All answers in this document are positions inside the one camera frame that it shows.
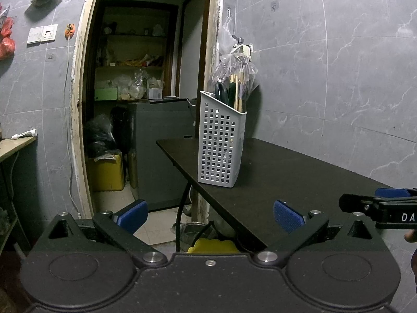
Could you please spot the grey cabinet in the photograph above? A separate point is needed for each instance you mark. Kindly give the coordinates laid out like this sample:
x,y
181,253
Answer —
x,y
156,143

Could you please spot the black trash bag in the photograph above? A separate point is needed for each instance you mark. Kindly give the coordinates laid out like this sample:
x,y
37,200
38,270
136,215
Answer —
x,y
101,133

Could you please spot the yellow box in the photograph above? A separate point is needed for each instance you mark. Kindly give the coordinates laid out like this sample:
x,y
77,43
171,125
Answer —
x,y
106,172

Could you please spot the white wall socket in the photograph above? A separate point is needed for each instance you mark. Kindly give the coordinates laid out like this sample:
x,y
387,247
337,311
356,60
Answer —
x,y
49,32

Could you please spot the clear bags of food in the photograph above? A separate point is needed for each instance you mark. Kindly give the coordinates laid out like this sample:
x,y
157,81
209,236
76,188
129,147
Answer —
x,y
133,86

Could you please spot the red plastic bag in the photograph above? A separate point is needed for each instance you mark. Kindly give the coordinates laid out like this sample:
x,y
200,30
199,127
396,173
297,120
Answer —
x,y
6,27
7,49

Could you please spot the wooden door frame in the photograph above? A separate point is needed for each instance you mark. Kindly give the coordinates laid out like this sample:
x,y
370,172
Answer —
x,y
76,104

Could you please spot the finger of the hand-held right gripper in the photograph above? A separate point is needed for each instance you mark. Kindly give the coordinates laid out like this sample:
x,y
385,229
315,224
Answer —
x,y
358,202

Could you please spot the wall hook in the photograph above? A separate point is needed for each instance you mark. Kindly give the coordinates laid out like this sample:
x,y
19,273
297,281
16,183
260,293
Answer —
x,y
274,5

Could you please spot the white perforated utensil basket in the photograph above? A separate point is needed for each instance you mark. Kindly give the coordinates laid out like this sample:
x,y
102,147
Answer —
x,y
221,143

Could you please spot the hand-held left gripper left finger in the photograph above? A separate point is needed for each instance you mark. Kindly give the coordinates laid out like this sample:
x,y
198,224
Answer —
x,y
132,215

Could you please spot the wooden side shelf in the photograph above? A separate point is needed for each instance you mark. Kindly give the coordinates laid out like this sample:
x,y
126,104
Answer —
x,y
16,145

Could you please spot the person's right hand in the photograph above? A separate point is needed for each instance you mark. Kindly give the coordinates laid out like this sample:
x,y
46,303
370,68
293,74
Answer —
x,y
411,236

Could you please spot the wooden shelf cupboard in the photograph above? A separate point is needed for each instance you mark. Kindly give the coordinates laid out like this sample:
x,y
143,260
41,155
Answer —
x,y
130,49

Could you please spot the metal bowl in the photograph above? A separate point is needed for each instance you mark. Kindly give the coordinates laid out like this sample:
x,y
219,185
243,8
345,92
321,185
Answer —
x,y
192,231

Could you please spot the yellow sponge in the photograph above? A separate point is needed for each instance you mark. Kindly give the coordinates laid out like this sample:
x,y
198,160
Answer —
x,y
213,246

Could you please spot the white labelled box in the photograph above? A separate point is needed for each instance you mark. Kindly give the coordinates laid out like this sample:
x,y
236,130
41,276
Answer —
x,y
155,93

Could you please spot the wall faucet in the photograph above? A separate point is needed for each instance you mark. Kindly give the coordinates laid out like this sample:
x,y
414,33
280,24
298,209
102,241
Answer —
x,y
242,47

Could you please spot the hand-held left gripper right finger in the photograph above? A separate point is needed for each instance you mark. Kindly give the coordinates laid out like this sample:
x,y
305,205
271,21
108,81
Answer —
x,y
288,216

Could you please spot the green box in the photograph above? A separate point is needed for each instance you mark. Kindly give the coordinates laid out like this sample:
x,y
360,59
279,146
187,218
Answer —
x,y
106,94

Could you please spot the white wall switch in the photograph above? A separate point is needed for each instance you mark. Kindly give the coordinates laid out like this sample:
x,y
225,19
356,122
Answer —
x,y
34,35

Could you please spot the orange wall plug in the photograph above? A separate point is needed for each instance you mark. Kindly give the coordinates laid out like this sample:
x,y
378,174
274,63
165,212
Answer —
x,y
70,30

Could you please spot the clear hanging plastic bag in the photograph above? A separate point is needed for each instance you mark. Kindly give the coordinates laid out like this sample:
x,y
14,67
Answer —
x,y
224,68

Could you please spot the white tube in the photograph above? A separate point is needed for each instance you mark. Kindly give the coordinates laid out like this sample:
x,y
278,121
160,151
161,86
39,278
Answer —
x,y
26,133

